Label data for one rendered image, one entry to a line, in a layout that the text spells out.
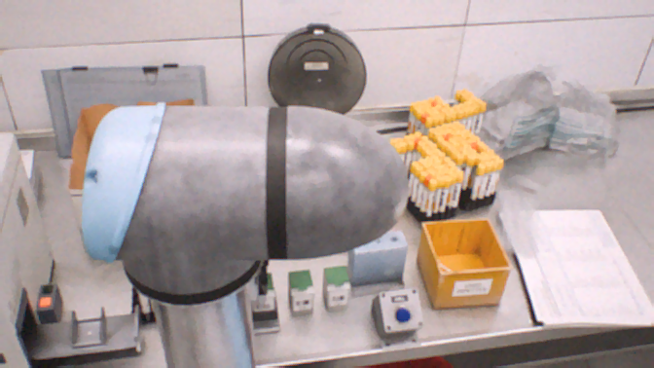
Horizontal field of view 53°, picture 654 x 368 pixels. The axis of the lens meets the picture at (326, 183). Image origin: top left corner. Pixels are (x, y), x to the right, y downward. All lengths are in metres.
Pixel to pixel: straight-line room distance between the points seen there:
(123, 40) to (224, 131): 1.06
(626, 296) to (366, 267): 0.50
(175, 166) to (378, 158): 0.14
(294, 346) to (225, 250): 0.72
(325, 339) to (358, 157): 0.75
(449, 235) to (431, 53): 0.51
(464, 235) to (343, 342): 0.33
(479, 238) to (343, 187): 0.90
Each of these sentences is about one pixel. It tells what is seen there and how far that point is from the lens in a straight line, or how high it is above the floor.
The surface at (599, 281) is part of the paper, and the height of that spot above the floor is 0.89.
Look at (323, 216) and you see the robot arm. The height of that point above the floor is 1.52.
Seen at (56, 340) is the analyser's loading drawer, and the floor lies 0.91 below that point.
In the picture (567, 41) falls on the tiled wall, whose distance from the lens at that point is 1.78.
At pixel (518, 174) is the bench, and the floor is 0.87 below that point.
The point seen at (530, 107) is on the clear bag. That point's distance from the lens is 1.61.
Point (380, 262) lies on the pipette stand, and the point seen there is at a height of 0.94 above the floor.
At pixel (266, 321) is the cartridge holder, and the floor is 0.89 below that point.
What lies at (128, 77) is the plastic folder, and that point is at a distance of 1.52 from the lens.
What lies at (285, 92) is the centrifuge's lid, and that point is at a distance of 1.52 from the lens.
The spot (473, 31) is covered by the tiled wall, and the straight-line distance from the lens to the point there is 1.65.
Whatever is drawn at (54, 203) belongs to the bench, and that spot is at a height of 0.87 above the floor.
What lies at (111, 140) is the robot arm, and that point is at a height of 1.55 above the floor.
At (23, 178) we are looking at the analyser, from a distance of 1.23.
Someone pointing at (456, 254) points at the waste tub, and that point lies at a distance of 1.35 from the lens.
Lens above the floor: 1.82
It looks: 40 degrees down
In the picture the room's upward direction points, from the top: 3 degrees clockwise
